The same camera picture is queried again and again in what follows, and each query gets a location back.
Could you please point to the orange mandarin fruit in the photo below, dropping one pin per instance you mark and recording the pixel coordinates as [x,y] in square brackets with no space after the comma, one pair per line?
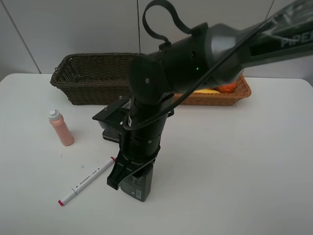
[227,88]

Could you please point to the black felt whiteboard eraser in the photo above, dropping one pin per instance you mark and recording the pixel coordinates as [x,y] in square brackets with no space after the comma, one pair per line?
[111,135]

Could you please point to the light orange wicker basket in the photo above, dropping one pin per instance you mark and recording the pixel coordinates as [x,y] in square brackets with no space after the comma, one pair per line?
[241,91]

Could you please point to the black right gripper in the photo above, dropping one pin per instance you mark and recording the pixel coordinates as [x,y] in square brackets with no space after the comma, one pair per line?
[141,146]

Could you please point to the pink bottle white cap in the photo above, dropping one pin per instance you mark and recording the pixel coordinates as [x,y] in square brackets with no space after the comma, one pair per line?
[58,123]

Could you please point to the white marker pink caps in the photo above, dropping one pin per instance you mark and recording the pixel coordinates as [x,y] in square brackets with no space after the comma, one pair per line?
[74,191]

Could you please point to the dark green pump bottle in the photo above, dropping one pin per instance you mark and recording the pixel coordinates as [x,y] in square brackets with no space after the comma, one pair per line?
[138,185]

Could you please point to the dark brown wicker basket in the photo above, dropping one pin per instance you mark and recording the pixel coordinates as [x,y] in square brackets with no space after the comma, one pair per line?
[93,78]

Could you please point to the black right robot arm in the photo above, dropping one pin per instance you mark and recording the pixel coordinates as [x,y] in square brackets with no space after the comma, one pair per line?
[209,57]

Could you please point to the yellow banana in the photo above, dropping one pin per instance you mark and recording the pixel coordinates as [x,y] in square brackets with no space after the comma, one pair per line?
[206,91]

